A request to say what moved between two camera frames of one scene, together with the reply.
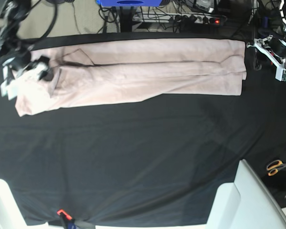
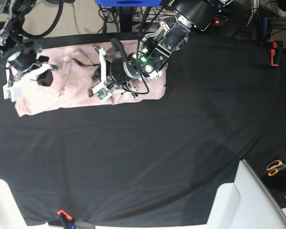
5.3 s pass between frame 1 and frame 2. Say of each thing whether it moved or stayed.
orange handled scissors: stayed
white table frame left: stayed
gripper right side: moved
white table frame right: stayed
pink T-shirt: moved
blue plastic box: stayed
